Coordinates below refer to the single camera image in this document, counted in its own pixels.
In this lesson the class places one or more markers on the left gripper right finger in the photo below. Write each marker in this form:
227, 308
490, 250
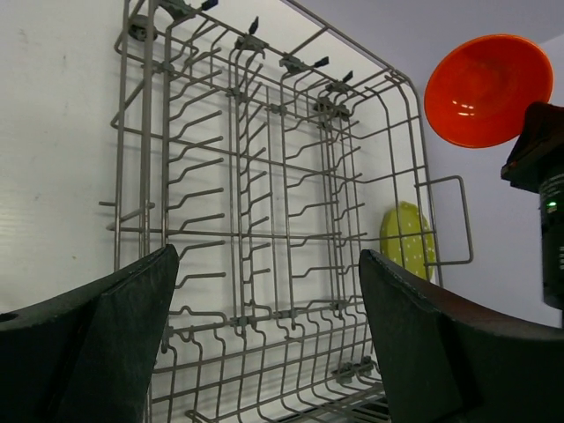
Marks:
443, 358

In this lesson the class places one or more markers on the grey wire dish rack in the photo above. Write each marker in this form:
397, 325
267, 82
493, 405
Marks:
266, 146

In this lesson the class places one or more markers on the green dotted plate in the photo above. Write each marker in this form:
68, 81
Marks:
406, 239

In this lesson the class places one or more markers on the orange bowl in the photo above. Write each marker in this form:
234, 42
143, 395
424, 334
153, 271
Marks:
477, 95

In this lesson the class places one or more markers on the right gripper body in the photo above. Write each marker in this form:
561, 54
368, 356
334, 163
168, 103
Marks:
535, 164

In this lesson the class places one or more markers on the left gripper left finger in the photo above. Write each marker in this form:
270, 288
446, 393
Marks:
88, 355

